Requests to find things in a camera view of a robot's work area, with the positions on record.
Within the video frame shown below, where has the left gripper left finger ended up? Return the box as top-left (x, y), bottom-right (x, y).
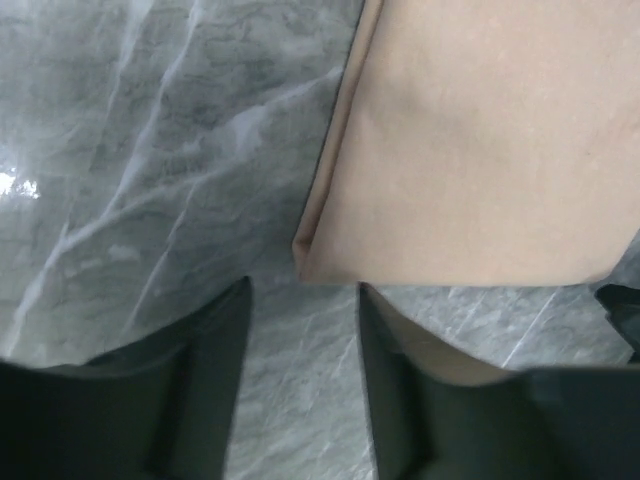
top-left (1, 277), bottom-right (253, 480)

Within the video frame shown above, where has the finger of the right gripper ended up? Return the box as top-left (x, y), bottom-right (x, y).
top-left (595, 284), bottom-right (640, 364)

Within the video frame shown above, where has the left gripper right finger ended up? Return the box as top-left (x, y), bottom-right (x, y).
top-left (358, 284), bottom-right (639, 479)

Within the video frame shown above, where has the tan t shirt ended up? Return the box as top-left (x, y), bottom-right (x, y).
top-left (292, 1), bottom-right (639, 383)

